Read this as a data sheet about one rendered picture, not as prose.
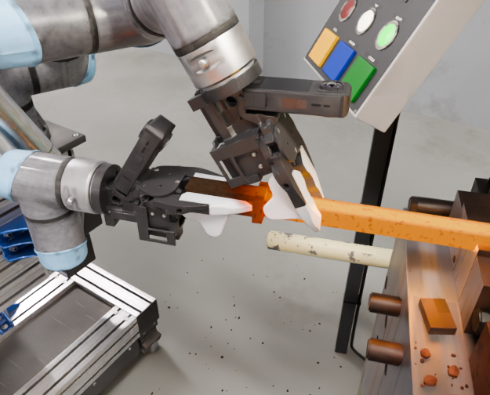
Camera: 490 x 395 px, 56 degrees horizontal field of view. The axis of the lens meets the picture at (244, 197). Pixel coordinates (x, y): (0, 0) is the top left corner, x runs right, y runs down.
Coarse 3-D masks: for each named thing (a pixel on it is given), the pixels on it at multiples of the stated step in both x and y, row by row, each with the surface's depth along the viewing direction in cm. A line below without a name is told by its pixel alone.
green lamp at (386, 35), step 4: (392, 24) 87; (384, 28) 88; (388, 28) 87; (392, 28) 86; (384, 32) 88; (388, 32) 87; (392, 32) 86; (380, 36) 89; (384, 36) 88; (388, 36) 86; (392, 36) 86; (380, 40) 88; (384, 40) 87; (388, 40) 86; (380, 44) 88; (384, 44) 87
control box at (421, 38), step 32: (384, 0) 92; (416, 0) 83; (448, 0) 79; (480, 0) 80; (320, 32) 112; (352, 32) 99; (416, 32) 81; (448, 32) 82; (352, 64) 95; (384, 64) 85; (416, 64) 84; (384, 96) 87; (384, 128) 91
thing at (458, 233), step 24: (192, 192) 59; (216, 192) 58; (240, 192) 58; (264, 192) 58; (336, 216) 56; (360, 216) 55; (384, 216) 55; (408, 216) 55; (432, 216) 55; (432, 240) 54; (456, 240) 54; (480, 240) 53
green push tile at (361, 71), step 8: (360, 56) 92; (360, 64) 91; (368, 64) 88; (352, 72) 93; (360, 72) 90; (368, 72) 88; (344, 80) 94; (352, 80) 92; (360, 80) 89; (368, 80) 88; (352, 88) 91; (360, 88) 89; (352, 96) 90
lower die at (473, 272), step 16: (464, 192) 64; (464, 208) 60; (480, 208) 60; (464, 256) 57; (480, 256) 52; (464, 272) 56; (480, 272) 50; (464, 288) 55; (480, 288) 49; (464, 304) 54; (480, 304) 50; (464, 320) 53
